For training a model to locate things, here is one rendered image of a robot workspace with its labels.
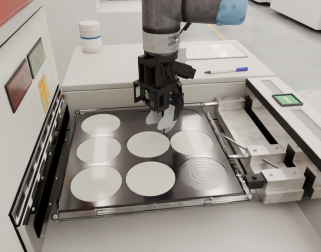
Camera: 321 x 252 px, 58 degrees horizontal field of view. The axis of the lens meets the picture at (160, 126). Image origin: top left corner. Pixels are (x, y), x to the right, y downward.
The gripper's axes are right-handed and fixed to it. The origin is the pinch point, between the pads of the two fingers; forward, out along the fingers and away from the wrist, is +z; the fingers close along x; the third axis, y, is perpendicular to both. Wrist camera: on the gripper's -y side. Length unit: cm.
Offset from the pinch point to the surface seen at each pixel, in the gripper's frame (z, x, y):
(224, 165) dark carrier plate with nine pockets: 1.3, 17.5, 1.6
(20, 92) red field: -17.7, -8.4, 28.5
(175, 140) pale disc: 1.3, 4.0, 1.6
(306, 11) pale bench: 65, -107, -481
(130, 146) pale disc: 1.3, -2.3, 10.2
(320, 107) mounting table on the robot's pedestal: 9, 23, -55
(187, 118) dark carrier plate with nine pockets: 1.4, 0.0, -8.6
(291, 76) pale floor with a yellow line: 91, -48, -273
